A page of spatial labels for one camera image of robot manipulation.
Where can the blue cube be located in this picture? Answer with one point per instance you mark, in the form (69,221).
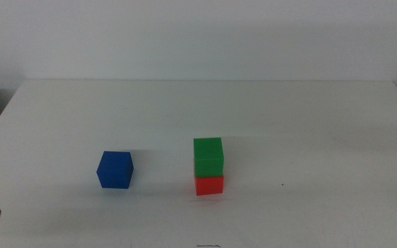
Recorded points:
(114,170)

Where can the green cube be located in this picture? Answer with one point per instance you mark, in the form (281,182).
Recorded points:
(208,156)

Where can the red cube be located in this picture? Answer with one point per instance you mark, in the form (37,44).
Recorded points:
(209,186)

